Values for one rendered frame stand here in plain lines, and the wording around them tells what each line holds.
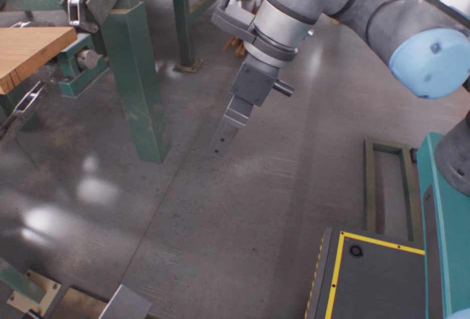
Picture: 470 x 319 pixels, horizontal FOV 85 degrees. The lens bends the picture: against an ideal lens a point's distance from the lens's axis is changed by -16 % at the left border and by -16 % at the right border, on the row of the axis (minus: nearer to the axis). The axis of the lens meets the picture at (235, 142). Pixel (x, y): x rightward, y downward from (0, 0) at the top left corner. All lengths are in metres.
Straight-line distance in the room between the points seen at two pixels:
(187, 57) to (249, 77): 1.79
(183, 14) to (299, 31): 1.67
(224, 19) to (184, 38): 1.70
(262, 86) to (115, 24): 0.82
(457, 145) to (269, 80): 0.32
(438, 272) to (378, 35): 0.31
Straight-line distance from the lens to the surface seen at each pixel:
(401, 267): 0.91
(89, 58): 0.81
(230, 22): 0.41
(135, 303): 0.26
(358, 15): 0.41
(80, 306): 1.24
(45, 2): 1.39
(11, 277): 1.17
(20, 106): 0.95
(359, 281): 0.85
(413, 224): 1.38
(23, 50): 0.63
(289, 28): 0.40
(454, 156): 0.54
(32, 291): 1.27
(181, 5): 2.03
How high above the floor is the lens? 1.08
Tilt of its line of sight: 44 degrees down
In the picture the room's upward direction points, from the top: 1 degrees counter-clockwise
